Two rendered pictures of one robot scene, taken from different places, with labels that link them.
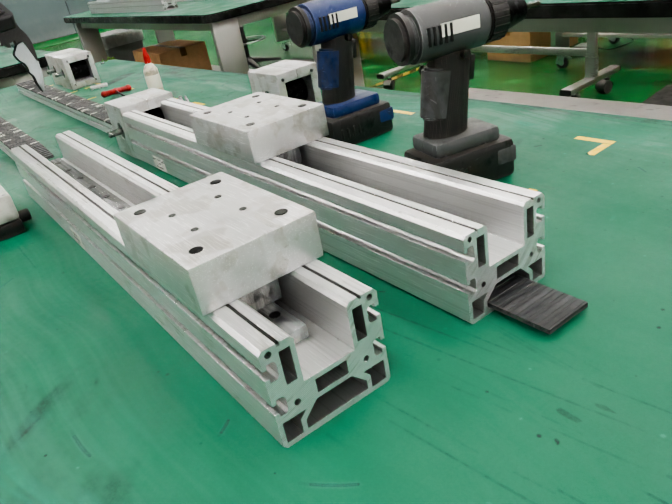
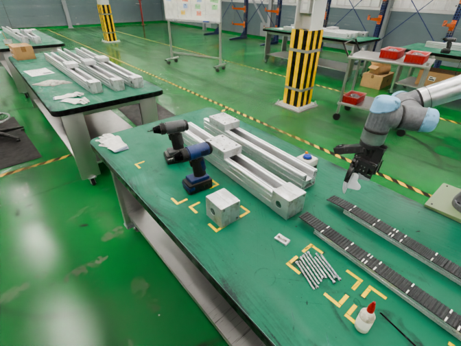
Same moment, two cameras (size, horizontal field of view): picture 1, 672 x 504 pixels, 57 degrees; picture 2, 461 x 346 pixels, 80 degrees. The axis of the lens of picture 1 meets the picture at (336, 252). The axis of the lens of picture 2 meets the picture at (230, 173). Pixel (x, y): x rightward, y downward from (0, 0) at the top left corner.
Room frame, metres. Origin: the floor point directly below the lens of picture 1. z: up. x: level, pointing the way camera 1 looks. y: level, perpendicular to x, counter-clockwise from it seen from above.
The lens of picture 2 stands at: (2.01, -0.03, 1.54)
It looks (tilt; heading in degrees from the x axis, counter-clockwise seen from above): 34 degrees down; 174
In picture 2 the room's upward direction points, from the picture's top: 1 degrees clockwise
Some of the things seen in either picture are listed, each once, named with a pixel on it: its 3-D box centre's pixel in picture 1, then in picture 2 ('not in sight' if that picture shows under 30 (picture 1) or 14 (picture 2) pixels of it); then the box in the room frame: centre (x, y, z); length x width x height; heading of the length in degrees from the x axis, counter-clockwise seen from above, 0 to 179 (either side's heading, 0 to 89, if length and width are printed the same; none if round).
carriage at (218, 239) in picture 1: (217, 247); (223, 123); (0.48, 0.10, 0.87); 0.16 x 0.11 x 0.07; 32
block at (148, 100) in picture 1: (139, 124); (289, 199); (1.16, 0.31, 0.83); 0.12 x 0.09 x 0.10; 122
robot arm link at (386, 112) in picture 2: not in sight; (383, 114); (1.23, 0.55, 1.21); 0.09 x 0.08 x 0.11; 73
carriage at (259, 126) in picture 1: (259, 134); (223, 148); (0.79, 0.07, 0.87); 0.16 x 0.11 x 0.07; 32
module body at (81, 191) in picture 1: (133, 224); (251, 146); (0.69, 0.23, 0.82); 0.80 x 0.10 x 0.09; 32
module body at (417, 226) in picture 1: (267, 169); (223, 156); (0.79, 0.07, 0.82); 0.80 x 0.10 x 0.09; 32
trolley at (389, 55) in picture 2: not in sight; (378, 85); (-1.48, 2.33, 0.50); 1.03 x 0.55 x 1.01; 47
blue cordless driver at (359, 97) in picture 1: (357, 65); (190, 169); (1.00, -0.09, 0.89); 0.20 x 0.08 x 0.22; 119
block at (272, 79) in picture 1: (281, 93); (225, 206); (1.19, 0.04, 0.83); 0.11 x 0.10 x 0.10; 123
